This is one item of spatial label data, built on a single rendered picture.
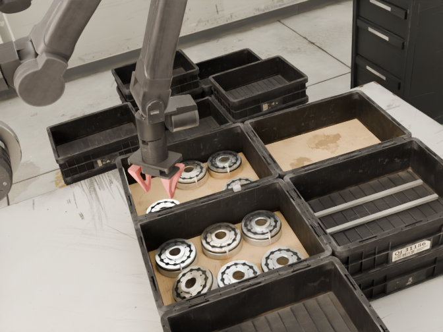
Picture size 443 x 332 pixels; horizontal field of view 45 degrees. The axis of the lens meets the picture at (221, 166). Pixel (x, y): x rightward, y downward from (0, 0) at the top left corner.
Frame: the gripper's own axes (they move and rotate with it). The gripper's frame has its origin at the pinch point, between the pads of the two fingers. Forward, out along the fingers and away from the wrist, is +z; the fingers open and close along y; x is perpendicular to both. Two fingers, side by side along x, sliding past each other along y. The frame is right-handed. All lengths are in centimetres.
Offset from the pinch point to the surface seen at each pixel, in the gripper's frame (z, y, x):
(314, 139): 17, -17, -62
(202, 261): 22.6, -6.7, -4.4
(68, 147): 53, 103, -74
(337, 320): 22.1, -42.6, 0.5
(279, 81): 43, 31, -155
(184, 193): 21.0, 10.5, -25.7
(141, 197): 21.9, 22.0, -20.4
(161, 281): 23.7, -0.5, 4.7
